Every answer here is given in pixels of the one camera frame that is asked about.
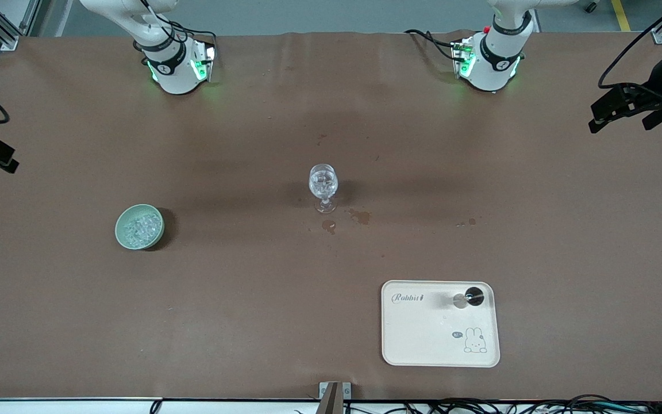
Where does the steel double jigger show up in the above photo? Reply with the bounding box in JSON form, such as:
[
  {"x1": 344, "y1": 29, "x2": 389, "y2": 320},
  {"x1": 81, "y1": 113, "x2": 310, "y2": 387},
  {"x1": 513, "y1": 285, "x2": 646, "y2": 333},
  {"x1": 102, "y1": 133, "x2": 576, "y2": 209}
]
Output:
[{"x1": 452, "y1": 286, "x2": 486, "y2": 310}]

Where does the clear ice cubes pile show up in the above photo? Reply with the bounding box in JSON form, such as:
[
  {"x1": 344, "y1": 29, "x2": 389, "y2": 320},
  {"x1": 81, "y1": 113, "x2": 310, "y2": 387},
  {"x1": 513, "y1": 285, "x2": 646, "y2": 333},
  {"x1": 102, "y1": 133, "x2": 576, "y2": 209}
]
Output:
[{"x1": 124, "y1": 214, "x2": 160, "y2": 242}]

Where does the clear stemmed wine glass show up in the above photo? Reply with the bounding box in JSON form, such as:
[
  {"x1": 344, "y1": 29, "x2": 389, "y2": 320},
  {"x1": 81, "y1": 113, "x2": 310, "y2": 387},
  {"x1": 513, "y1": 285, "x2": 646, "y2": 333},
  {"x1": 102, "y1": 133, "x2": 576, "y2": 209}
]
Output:
[{"x1": 309, "y1": 164, "x2": 339, "y2": 214}]

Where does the pale green ceramic bowl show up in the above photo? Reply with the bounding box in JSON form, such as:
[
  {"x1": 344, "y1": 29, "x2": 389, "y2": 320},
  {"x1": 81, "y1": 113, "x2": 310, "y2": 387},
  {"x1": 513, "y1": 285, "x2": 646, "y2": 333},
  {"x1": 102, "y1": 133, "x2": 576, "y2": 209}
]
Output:
[{"x1": 115, "y1": 204, "x2": 165, "y2": 251}]

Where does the brown table cover sheet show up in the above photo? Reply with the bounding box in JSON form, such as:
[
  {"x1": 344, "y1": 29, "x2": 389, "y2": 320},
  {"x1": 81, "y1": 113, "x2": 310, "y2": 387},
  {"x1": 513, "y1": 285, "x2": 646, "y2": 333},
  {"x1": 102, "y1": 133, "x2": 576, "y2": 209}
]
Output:
[{"x1": 0, "y1": 32, "x2": 662, "y2": 401}]

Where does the cream rabbit print tray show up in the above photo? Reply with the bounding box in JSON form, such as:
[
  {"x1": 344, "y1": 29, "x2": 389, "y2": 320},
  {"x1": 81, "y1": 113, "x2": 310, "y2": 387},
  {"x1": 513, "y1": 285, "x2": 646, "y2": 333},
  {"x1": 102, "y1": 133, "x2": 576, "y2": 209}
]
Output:
[{"x1": 381, "y1": 280, "x2": 501, "y2": 368}]

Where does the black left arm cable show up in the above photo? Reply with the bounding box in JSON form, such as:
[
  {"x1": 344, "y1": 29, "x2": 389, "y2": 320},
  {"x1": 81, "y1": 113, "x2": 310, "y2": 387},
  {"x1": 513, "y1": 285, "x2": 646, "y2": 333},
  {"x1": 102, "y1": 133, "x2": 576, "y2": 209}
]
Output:
[{"x1": 598, "y1": 0, "x2": 662, "y2": 90}]

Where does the black left base cable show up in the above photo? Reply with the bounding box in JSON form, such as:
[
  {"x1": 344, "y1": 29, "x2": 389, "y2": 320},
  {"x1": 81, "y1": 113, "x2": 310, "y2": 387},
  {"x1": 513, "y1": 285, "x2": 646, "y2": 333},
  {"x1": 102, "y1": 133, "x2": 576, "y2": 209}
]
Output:
[{"x1": 404, "y1": 29, "x2": 459, "y2": 62}]

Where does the black base cable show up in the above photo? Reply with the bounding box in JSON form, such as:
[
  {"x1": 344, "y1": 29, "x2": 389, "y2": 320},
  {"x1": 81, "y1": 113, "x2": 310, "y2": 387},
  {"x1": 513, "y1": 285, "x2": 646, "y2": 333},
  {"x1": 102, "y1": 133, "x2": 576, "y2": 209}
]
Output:
[
  {"x1": 176, "y1": 28, "x2": 218, "y2": 48},
  {"x1": 404, "y1": 29, "x2": 459, "y2": 62}
]

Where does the black right base cable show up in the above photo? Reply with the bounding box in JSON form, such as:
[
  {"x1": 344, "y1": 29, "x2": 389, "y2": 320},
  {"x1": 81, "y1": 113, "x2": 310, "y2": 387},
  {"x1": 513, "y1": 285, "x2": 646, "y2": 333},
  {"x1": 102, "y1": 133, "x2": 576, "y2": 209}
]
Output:
[{"x1": 176, "y1": 28, "x2": 218, "y2": 48}]

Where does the black cable bundle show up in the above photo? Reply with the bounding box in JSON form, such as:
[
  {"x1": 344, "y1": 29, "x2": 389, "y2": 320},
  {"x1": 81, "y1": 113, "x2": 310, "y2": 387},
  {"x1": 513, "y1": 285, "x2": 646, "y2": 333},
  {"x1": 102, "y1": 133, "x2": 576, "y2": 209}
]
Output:
[{"x1": 342, "y1": 394, "x2": 662, "y2": 414}]

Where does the metal table edge bracket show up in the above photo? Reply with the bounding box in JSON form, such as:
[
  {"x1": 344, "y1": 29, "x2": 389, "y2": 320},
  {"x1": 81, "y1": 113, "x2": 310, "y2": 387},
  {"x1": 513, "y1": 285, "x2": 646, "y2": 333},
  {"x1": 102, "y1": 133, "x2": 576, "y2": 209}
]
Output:
[{"x1": 318, "y1": 382, "x2": 352, "y2": 414}]

